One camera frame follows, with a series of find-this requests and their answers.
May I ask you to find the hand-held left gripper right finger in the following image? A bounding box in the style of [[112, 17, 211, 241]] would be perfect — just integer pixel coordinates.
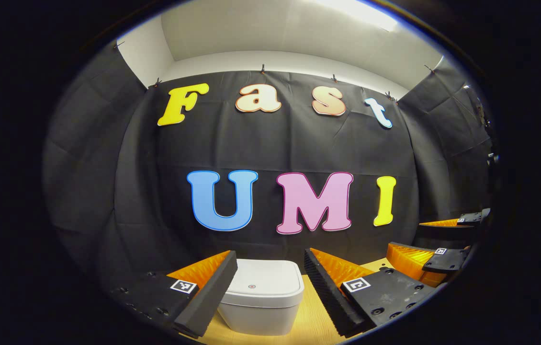
[[303, 247, 436, 337]]

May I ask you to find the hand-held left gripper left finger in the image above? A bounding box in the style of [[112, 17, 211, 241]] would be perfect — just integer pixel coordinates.
[[110, 249, 238, 339]]

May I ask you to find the white desktop garbage bin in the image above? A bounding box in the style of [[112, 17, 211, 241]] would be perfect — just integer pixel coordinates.
[[217, 259, 305, 336]]

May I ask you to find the wooden desktop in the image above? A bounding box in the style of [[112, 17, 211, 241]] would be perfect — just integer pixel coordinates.
[[194, 257, 395, 345]]

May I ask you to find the black backdrop cloth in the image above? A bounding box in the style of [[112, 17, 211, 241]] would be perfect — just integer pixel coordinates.
[[43, 41, 494, 298]]

